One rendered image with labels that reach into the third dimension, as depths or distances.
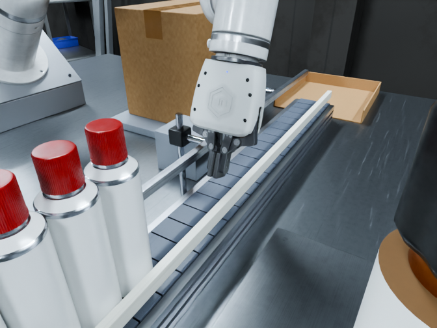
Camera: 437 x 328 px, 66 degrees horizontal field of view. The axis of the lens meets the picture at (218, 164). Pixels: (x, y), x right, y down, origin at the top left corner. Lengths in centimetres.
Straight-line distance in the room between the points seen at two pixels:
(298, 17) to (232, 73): 260
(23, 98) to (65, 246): 78
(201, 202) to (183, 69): 37
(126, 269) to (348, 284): 26
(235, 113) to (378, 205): 34
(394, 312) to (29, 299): 24
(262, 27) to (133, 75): 51
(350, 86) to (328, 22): 153
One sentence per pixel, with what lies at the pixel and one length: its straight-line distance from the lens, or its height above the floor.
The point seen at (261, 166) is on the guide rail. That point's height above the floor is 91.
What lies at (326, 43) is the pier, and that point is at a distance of 281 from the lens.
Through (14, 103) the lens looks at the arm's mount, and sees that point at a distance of 105.
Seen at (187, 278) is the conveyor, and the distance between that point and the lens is 44.
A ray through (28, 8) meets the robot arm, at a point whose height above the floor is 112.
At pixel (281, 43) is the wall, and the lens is 316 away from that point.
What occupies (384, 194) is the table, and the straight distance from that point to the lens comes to 72.
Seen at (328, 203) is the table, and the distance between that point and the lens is 66.
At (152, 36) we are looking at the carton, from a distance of 85.
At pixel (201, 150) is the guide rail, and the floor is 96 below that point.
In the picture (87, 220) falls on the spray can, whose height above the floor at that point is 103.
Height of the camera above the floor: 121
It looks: 30 degrees down
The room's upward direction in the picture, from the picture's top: straight up
